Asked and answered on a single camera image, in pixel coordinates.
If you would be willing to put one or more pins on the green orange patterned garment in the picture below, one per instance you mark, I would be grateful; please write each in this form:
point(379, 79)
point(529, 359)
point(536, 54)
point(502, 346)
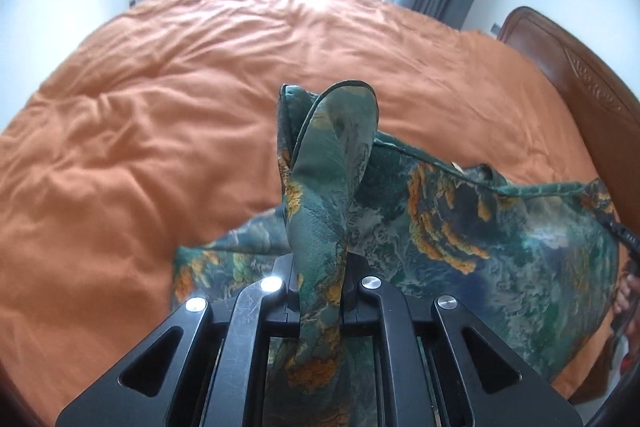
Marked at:
point(533, 262)

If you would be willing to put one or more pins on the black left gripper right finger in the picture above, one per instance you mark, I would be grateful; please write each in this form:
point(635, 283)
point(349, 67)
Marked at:
point(437, 364)

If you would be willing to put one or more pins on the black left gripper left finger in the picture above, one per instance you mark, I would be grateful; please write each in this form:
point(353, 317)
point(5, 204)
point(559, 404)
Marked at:
point(205, 365)

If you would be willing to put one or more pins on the person's right hand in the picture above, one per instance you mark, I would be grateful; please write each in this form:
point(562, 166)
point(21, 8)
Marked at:
point(626, 291)

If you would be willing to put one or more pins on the brown wooden headboard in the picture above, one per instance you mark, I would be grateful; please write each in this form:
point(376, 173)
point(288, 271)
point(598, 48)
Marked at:
point(604, 109)

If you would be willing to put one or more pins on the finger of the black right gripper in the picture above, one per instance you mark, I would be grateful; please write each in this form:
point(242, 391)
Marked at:
point(623, 235)

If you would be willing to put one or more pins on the orange bed duvet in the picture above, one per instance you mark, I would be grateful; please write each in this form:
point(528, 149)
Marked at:
point(160, 131)

